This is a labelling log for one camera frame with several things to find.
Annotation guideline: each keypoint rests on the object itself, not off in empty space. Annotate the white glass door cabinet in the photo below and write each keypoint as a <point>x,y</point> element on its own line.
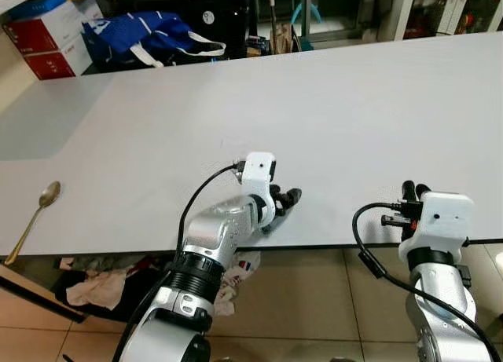
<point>440,9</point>

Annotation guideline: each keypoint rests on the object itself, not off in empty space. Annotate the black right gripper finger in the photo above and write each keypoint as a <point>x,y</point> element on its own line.
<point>409,191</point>
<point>423,191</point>

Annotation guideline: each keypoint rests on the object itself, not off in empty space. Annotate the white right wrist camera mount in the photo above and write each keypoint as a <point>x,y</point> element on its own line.
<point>440,221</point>

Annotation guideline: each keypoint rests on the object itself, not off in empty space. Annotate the golden metal spoon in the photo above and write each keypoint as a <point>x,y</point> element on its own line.
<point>49,193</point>

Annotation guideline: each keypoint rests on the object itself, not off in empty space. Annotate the black bag with round label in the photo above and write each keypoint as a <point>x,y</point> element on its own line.
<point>196,9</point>

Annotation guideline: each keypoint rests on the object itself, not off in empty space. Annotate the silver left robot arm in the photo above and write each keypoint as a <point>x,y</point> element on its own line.
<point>212,236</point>

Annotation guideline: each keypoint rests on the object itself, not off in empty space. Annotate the grey patterned cloth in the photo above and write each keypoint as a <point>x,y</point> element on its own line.
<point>110,262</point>

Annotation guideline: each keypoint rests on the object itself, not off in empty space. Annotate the white cloth with red logo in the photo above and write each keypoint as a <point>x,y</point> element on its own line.
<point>236,279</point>

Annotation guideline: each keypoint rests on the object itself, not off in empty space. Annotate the brown paper bag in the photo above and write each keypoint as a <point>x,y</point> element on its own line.
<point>281,38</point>

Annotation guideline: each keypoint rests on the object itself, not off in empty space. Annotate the blue flat box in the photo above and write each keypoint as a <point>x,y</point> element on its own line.
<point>35,5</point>

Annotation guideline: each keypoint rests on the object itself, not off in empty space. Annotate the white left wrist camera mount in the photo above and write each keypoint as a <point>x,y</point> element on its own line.
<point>255,170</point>

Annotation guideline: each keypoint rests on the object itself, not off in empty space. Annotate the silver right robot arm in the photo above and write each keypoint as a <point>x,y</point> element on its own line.
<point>440,315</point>

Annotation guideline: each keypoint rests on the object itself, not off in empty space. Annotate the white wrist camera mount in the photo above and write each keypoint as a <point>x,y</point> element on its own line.
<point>440,221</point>
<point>255,170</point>

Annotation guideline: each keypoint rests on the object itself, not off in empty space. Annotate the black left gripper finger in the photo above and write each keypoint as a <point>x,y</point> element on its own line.
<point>293,195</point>
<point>279,221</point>

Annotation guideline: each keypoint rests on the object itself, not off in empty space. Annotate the beige crumpled cloth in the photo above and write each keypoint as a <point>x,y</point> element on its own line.
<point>94,287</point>

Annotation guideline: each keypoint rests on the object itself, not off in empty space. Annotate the black fabric bag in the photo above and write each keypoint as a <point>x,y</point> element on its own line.
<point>145,291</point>

